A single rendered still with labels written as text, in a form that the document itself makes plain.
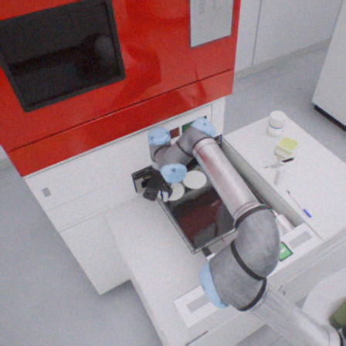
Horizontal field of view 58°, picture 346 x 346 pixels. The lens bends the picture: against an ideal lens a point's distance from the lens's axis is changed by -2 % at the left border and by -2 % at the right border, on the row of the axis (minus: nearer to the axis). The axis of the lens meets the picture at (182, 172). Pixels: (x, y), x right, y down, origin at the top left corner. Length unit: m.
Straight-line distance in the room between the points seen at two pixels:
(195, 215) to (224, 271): 0.53
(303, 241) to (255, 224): 0.47
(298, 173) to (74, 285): 1.54
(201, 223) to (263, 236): 0.53
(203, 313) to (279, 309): 0.26
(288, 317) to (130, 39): 0.84
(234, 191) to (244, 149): 0.63
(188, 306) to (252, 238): 0.40
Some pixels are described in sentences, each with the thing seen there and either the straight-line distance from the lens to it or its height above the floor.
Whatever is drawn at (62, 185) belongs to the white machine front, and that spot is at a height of 1.07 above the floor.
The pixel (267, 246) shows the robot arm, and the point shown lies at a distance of 0.75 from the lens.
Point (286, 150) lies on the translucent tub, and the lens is 1.37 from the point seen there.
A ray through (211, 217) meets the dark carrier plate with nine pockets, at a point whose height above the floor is 0.90.
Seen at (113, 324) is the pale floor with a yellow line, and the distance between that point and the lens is 2.09.
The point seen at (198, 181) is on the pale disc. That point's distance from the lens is 1.37.
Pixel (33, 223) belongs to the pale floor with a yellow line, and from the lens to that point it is 2.59.
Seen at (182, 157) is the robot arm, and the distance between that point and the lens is 0.97.
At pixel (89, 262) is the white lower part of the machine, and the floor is 0.48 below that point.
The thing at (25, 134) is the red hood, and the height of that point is 1.38.
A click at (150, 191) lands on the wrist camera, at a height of 1.05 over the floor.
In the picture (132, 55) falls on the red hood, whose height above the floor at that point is 1.51.
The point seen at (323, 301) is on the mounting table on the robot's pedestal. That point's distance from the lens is 1.29.
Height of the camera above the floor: 1.97
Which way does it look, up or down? 49 degrees down
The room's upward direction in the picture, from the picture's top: 3 degrees counter-clockwise
